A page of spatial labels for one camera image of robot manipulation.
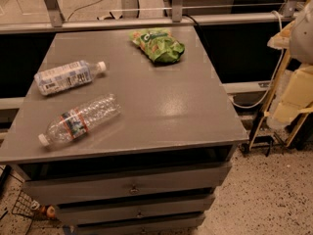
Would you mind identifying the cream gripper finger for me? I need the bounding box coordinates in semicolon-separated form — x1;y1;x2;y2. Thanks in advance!
267;22;294;50
272;66;313;124

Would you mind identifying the clear plastic water bottle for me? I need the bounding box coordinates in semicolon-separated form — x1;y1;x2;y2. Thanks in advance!
38;94;120;147

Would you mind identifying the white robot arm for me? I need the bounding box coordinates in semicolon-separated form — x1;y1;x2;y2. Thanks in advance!
267;1;313;129

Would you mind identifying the white labelled water bottle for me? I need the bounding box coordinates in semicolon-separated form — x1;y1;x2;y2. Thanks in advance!
34;60;107;96

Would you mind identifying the green snack bag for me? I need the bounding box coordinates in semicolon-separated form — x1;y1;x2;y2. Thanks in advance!
129;28;185;64

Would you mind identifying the top grey drawer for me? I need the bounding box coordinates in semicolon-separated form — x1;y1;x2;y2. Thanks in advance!
22;163;231;205

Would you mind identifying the grey drawer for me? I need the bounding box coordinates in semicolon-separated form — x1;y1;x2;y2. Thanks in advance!
75;212;204;235
57;194;215;225
22;163;231;205

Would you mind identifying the middle grey drawer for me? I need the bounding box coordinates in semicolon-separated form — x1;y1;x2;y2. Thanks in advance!
57;194;215;225

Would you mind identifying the grey metal railing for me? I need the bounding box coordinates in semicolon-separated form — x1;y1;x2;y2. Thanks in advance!
0;0;308;34

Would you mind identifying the grey drawer cabinet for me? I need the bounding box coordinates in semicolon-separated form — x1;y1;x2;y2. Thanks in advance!
0;26;249;235

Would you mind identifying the bottom grey drawer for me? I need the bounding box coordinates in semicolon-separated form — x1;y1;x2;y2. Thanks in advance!
75;212;204;235

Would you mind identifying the white cable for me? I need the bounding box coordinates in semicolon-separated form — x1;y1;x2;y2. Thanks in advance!
230;10;286;110

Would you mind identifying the black cable on floor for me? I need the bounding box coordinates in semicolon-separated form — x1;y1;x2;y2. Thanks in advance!
67;0;122;22

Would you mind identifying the black wire basket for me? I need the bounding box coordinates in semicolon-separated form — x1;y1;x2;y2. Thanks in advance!
12;191;40;218

